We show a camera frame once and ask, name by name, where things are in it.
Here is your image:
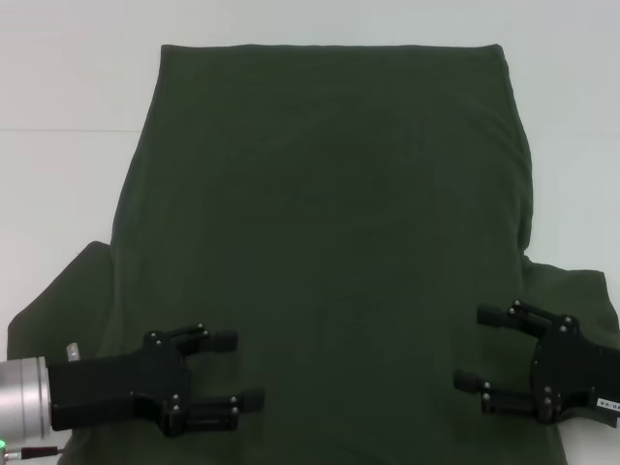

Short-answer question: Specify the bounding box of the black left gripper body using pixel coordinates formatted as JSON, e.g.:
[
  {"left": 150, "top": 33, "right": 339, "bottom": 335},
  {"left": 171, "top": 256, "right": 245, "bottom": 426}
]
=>
[{"left": 46, "top": 330, "right": 194, "bottom": 439}]

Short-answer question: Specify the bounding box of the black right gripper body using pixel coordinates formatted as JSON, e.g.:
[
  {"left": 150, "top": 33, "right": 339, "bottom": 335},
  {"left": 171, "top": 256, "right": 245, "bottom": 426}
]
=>
[{"left": 529, "top": 314, "right": 620, "bottom": 431}]

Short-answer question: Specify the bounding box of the dark green t-shirt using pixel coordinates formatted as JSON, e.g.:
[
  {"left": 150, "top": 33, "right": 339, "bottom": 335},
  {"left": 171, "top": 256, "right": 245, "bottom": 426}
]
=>
[{"left": 6, "top": 43, "right": 620, "bottom": 465}]

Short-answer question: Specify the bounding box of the thin dark gripper cable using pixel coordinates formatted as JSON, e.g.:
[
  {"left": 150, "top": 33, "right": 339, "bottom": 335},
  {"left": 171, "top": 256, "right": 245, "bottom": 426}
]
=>
[{"left": 0, "top": 447, "right": 67, "bottom": 459}]

